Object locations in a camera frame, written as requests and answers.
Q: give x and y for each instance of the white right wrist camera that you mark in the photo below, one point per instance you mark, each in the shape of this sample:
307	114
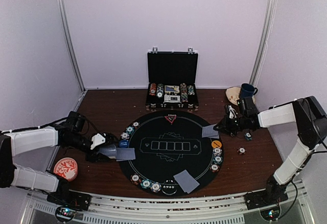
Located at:
230	112

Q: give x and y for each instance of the clear round dealer button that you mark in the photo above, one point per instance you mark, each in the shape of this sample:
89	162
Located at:
169	187

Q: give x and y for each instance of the right aluminium frame post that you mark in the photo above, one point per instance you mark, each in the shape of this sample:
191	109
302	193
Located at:
263	44

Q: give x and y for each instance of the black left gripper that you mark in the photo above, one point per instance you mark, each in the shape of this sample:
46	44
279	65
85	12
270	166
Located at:
93	157

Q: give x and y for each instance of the front aluminium rail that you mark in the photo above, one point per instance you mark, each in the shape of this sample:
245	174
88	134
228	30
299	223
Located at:
230	208

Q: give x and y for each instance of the white card box in case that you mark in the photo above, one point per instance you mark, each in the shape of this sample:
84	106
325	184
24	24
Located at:
172	98

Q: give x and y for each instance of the round black poker mat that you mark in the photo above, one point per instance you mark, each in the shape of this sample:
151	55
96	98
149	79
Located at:
163	150

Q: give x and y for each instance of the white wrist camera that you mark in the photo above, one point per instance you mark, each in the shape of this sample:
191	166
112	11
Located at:
97	140
230	112

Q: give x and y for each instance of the blue small blind button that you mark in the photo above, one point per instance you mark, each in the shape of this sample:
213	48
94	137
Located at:
123	143

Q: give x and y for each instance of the multicolour chip row in case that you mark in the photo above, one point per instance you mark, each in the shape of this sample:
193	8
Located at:
183	92

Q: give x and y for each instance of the orange big blind button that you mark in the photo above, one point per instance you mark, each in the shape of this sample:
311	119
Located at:
216	144

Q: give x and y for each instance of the red white round coaster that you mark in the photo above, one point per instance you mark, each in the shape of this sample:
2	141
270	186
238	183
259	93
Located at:
66	168

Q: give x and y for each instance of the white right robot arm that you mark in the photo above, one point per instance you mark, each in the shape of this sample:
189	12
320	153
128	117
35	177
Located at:
309	121

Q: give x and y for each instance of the red chip row in case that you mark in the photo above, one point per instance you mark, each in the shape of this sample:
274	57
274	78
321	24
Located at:
152	90

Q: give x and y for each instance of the black poker chip case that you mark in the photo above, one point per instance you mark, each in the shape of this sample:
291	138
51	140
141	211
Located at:
172	68

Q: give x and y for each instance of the white blue chips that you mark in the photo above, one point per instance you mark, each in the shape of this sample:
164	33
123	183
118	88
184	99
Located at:
155	187
217	151
125	136

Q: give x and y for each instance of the dark blue mug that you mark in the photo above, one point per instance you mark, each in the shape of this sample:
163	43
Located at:
247	90

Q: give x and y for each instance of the red black chip stack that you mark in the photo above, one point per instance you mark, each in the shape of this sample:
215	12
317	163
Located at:
241	151

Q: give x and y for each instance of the beige ceramic plate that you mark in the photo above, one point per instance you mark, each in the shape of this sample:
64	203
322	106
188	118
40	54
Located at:
233	94

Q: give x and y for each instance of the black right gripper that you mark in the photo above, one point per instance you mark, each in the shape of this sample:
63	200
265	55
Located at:
225	126

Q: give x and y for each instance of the green chips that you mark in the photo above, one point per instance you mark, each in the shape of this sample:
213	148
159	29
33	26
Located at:
130	130
218	159
146	183

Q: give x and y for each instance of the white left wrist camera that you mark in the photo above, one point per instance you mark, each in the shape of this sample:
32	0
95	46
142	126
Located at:
97	140

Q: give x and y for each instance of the purple green chip row in case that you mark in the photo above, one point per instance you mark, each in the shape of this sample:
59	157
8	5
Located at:
191	90

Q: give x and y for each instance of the blue card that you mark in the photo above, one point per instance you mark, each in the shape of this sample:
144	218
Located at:
178	177
125	154
210	132
188	184

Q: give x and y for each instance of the red triangle all-in marker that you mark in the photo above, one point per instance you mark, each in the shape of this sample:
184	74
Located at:
170	118

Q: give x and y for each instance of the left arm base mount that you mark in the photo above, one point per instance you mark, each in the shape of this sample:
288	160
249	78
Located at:
69	206

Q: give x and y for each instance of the blue playing card deck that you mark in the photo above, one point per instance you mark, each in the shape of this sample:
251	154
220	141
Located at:
109	151

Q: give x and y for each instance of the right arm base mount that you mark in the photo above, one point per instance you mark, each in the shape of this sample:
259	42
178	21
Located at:
265	204

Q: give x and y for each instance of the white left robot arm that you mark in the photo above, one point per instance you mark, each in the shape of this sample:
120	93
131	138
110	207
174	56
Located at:
66	133

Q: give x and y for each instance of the red black chips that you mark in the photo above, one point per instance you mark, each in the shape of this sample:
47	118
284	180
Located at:
136	179
135	124
214	168

